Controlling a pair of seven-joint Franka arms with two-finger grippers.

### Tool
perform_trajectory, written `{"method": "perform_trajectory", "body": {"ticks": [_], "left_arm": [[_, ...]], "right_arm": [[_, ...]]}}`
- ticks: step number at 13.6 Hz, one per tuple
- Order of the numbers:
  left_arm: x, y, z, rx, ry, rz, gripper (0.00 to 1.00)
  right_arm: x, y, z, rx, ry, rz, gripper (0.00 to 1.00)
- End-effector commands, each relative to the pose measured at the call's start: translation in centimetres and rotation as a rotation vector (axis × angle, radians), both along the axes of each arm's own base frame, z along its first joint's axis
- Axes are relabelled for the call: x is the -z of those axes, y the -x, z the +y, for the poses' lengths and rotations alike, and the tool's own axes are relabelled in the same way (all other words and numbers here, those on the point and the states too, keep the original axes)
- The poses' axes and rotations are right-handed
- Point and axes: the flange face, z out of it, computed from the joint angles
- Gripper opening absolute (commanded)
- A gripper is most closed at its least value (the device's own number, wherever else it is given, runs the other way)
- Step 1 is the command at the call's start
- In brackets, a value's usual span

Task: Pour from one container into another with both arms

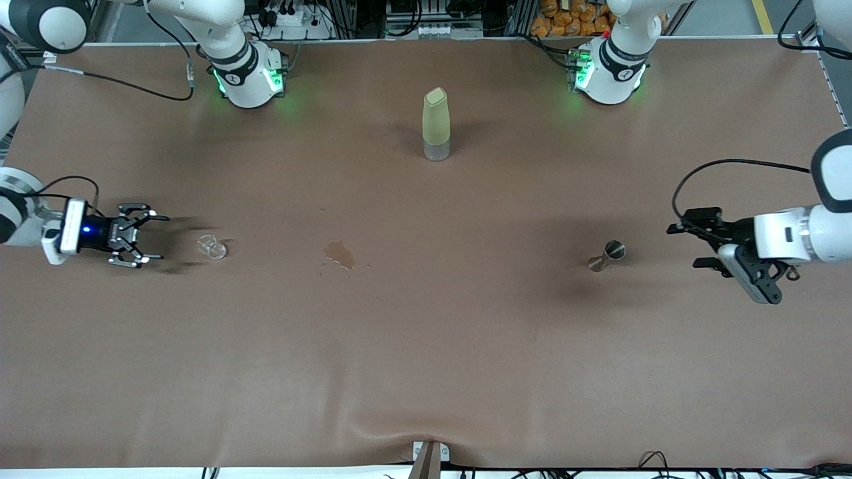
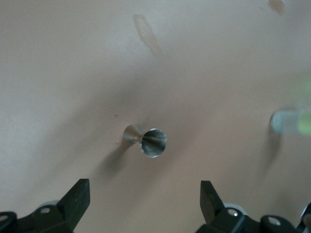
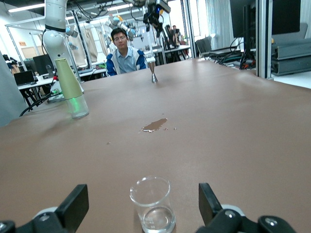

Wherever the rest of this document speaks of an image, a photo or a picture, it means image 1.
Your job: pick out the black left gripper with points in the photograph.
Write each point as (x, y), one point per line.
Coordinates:
(734, 232)

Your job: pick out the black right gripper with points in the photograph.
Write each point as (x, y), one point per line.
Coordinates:
(101, 233)

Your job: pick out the clear glass measuring cup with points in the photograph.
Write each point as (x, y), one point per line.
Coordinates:
(214, 250)

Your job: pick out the steel double jigger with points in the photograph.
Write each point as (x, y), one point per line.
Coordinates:
(614, 251)

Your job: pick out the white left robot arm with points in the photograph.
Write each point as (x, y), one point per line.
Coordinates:
(612, 80)

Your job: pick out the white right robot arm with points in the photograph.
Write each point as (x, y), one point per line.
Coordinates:
(246, 86)

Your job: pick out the brown liquid spill stain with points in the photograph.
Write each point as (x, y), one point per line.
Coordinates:
(339, 254)

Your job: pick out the orange snack bag pile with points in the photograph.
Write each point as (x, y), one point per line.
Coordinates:
(566, 20)

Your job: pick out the white power strip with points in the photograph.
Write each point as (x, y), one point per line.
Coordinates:
(293, 20)

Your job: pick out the olive green bottle clear base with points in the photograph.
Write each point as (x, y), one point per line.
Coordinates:
(436, 123)

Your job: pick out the brown table mat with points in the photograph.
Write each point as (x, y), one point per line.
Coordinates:
(426, 346)

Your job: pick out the white terminal strip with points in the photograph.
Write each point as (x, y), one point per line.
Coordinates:
(449, 30)

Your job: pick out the aluminium frame rail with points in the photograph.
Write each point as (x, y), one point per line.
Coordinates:
(832, 73)

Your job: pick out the metal clamp bracket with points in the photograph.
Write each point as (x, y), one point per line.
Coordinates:
(417, 452)

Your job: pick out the brown camera pole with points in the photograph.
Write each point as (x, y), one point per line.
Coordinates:
(427, 466)

